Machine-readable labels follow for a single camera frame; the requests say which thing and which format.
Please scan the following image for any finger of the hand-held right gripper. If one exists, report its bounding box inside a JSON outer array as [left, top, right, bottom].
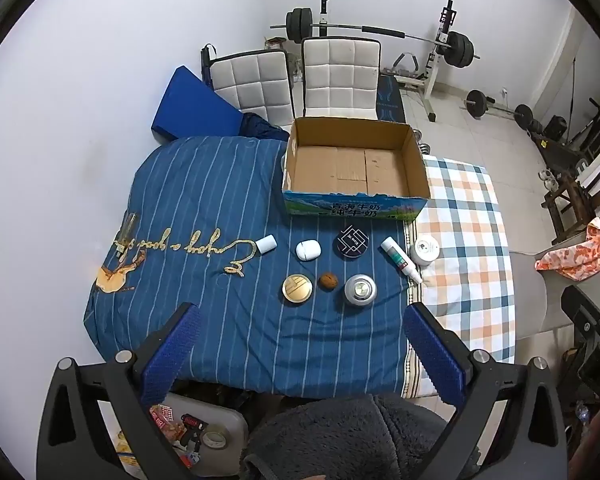
[[560, 285, 600, 343]]

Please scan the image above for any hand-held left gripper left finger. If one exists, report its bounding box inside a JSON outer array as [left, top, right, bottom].
[[36, 302, 203, 480]]

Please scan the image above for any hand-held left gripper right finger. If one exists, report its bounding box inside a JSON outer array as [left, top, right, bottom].
[[402, 302, 568, 480]]

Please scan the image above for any white green tube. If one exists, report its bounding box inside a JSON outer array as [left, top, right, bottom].
[[380, 237, 424, 285]]

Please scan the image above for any black round compact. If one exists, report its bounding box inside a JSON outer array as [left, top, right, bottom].
[[333, 226, 371, 259]]

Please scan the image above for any gold round compact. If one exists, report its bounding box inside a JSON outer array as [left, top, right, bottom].
[[281, 272, 316, 305]]

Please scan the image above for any white oval case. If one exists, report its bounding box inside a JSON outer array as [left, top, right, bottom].
[[295, 240, 322, 262]]

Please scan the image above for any cardboard box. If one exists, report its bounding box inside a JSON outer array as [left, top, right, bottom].
[[281, 116, 430, 221]]

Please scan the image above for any orange patterned cloth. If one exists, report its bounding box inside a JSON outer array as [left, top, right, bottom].
[[534, 218, 600, 281]]

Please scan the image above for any grey chair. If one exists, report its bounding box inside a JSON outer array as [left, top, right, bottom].
[[507, 250, 576, 333]]

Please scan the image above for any red snack packet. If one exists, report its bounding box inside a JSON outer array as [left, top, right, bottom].
[[150, 405, 181, 441]]

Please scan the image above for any black red small tool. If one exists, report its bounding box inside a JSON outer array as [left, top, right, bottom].
[[177, 412, 206, 443]]

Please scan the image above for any grey plastic stool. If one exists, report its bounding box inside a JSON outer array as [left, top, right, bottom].
[[150, 392, 248, 480]]

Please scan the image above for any white round jar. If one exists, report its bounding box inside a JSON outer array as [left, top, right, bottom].
[[411, 236, 441, 267]]

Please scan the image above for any dark wooden chair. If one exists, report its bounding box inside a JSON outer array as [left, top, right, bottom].
[[540, 157, 600, 241]]

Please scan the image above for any plaid bed sheet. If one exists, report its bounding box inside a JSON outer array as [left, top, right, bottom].
[[402, 154, 516, 398]]

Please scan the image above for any grey fleece clothing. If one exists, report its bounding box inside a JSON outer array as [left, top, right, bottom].
[[240, 394, 451, 480]]

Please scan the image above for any blue striped blanket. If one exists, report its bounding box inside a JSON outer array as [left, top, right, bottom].
[[83, 136, 416, 396]]

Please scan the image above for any short barbell with black plates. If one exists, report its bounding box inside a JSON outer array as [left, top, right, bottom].
[[464, 89, 535, 131]]

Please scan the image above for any dark blue cloth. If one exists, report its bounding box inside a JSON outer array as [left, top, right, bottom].
[[240, 112, 290, 142]]

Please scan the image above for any blue foam mat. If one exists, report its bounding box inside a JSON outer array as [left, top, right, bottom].
[[151, 65, 243, 141]]

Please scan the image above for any black blue bench pad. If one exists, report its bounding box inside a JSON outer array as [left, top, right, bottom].
[[377, 74, 406, 123]]

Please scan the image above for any white quilted chair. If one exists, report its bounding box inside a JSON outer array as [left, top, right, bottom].
[[207, 50, 295, 128], [300, 36, 382, 121]]

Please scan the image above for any black folded stand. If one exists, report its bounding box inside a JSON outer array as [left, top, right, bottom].
[[200, 45, 216, 88]]

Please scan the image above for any long barbell with black plates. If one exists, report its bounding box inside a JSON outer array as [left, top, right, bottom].
[[271, 7, 481, 68]]

